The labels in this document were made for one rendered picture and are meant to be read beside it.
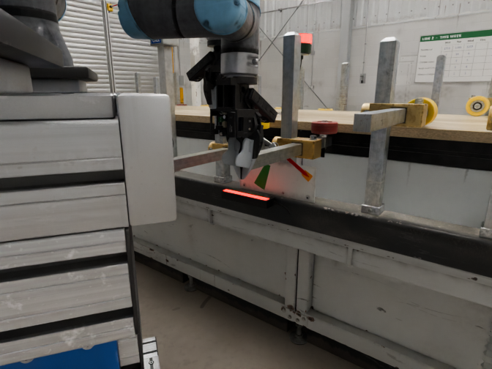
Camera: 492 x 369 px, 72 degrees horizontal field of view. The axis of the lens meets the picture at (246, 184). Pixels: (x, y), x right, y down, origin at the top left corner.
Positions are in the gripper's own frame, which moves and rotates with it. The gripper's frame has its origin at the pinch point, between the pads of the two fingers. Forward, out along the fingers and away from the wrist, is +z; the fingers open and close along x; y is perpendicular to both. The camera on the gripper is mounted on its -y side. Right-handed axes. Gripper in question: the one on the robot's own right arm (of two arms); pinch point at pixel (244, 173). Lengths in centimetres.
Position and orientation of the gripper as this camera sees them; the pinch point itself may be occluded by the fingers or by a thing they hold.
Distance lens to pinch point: 74.3
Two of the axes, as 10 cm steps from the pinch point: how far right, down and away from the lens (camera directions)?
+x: 8.0, 1.6, -5.8
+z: -0.2, 9.7, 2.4
